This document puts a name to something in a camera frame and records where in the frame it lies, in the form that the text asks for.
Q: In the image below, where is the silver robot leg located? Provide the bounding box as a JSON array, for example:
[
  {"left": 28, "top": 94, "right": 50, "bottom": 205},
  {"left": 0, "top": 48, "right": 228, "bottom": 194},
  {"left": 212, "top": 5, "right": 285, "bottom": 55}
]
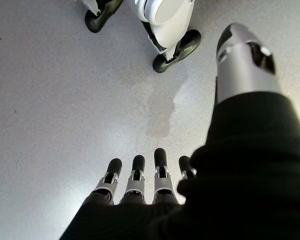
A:
[
  {"left": 129, "top": 0, "right": 196, "bottom": 55},
  {"left": 79, "top": 0, "right": 102, "bottom": 15}
]

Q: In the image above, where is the right black robot foot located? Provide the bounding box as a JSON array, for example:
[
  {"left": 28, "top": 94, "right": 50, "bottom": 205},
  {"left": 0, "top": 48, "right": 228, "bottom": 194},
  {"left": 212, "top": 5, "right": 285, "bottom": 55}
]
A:
[{"left": 151, "top": 29, "right": 203, "bottom": 74}]

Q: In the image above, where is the right silver robot leg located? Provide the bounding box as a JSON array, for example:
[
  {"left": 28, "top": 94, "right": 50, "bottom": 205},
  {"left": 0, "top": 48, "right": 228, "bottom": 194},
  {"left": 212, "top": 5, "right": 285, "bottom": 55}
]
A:
[{"left": 129, "top": 0, "right": 196, "bottom": 55}]

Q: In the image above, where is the left black robot foot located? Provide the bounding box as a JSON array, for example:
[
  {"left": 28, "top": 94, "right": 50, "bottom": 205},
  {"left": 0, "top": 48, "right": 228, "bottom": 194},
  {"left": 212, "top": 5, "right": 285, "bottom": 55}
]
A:
[{"left": 84, "top": 0, "right": 125, "bottom": 34}]

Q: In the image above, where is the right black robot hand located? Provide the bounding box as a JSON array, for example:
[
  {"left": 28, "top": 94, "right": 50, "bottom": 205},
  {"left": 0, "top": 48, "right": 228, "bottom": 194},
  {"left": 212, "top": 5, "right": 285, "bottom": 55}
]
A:
[{"left": 59, "top": 22, "right": 300, "bottom": 240}]

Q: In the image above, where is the left silver robot leg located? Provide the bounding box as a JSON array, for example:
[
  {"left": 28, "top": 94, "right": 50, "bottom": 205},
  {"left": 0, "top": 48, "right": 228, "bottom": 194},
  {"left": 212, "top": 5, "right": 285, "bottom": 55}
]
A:
[{"left": 79, "top": 0, "right": 102, "bottom": 15}]

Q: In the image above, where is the black robot foot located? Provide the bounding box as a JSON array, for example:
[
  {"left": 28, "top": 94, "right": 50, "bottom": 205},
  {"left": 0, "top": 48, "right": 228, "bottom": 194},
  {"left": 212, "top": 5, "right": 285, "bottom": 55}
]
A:
[
  {"left": 151, "top": 29, "right": 203, "bottom": 74},
  {"left": 84, "top": 0, "right": 125, "bottom": 34}
]

